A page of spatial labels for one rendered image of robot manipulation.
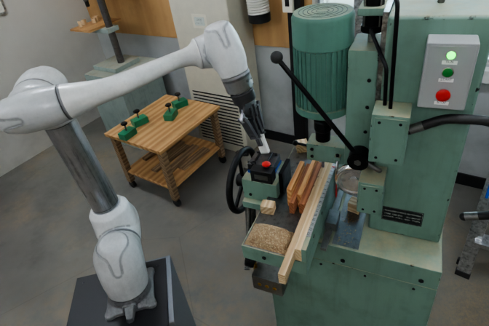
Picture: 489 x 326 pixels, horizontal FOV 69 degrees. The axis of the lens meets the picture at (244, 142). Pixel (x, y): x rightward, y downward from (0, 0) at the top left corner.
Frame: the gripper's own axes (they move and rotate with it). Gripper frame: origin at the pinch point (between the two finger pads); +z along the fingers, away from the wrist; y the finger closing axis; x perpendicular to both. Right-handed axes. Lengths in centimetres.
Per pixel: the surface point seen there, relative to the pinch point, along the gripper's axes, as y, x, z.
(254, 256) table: -26.3, 1.0, 24.9
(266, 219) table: -13.8, 0.3, 21.1
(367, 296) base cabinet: -9, -24, 61
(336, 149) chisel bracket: 8.6, -21.1, 9.8
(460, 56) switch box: -5, -59, -21
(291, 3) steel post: 140, 31, -19
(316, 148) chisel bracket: 8.6, -14.5, 8.7
